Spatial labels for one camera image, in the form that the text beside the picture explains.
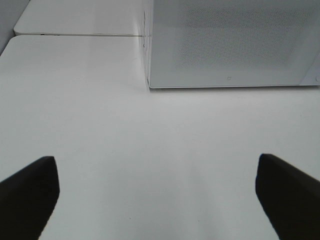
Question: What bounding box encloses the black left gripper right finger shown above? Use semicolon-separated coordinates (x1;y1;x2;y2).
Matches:
255;153;320;240

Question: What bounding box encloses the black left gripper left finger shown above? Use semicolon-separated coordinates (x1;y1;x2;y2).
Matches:
0;156;60;240

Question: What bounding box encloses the white microwave oven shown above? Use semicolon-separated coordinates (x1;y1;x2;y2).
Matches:
136;0;320;89

